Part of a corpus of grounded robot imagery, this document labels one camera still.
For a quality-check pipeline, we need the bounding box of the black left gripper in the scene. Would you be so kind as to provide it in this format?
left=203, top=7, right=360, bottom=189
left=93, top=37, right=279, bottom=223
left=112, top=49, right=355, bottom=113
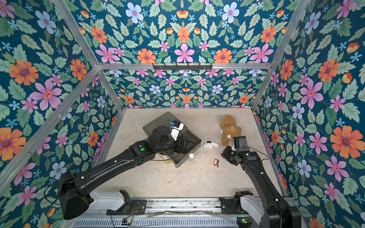
left=152, top=136, right=195, bottom=154

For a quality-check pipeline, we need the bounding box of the grey top drawer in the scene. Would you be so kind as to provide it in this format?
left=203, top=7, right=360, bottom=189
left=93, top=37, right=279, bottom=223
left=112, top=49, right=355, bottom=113
left=167, top=130, right=202, bottom=168

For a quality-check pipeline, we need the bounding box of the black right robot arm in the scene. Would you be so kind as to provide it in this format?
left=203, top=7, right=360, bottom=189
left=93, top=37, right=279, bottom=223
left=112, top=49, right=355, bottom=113
left=221, top=136, right=302, bottom=228

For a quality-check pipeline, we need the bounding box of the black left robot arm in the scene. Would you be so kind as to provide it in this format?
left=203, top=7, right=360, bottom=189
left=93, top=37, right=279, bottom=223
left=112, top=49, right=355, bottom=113
left=58, top=125, right=201, bottom=220

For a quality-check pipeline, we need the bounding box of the yellow drawer cabinet base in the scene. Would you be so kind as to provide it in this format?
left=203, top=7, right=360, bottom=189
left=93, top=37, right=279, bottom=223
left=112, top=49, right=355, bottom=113
left=157, top=154, right=171, bottom=164

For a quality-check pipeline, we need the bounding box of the grey top drawer cabinet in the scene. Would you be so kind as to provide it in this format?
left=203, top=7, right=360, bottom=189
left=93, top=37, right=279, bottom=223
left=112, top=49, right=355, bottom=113
left=143, top=112, right=188, bottom=137

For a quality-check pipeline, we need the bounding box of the brown teddy bear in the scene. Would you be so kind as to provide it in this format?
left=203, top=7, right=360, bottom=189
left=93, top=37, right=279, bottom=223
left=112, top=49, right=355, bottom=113
left=220, top=116, right=242, bottom=146

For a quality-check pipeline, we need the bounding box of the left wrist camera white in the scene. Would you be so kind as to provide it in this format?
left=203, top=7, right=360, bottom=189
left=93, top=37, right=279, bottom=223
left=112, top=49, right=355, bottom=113
left=170, top=120, right=184, bottom=141

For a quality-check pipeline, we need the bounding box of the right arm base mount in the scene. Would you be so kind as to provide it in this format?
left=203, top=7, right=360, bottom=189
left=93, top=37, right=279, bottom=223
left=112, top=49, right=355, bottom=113
left=219, top=191, right=264, bottom=228

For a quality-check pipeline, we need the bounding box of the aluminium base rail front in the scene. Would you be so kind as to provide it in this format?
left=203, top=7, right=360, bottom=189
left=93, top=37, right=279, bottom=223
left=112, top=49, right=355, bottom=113
left=62, top=196, right=309, bottom=228

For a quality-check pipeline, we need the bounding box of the black wall hook rail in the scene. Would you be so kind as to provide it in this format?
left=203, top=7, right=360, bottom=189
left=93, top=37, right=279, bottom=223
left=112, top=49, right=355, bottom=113
left=152, top=63, right=213, bottom=71

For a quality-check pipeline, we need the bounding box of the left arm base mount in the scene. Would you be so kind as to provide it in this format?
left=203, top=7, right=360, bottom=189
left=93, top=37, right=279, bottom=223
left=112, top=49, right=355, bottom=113
left=86, top=190, right=147, bottom=216

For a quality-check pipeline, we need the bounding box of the aluminium frame left rear post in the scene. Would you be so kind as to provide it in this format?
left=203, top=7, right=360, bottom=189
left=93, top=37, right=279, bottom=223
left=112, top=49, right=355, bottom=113
left=53, top=1, right=123, bottom=113

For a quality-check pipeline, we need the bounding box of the aluminium frame post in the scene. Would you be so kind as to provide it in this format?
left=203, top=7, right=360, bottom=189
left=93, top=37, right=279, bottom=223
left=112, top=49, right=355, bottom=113
left=53, top=1, right=123, bottom=113
left=252, top=0, right=311, bottom=113

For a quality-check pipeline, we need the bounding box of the aluminium frame rear top beam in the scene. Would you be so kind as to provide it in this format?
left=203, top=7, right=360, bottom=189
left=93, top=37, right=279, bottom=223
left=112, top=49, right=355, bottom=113
left=98, top=63, right=272, bottom=71

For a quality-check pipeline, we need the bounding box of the aluminium frame beam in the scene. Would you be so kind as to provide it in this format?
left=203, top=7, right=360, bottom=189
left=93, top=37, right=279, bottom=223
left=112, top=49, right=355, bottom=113
left=1, top=67, right=98, bottom=195
left=98, top=63, right=272, bottom=71

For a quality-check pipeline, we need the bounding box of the aluminium frame left top beam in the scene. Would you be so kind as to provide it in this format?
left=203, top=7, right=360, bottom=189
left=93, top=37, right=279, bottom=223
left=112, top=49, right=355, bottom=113
left=1, top=67, right=98, bottom=195

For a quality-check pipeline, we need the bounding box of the aluminium frame right rear post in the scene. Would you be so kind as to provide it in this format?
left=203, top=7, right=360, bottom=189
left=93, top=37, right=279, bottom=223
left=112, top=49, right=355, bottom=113
left=252, top=0, right=311, bottom=113

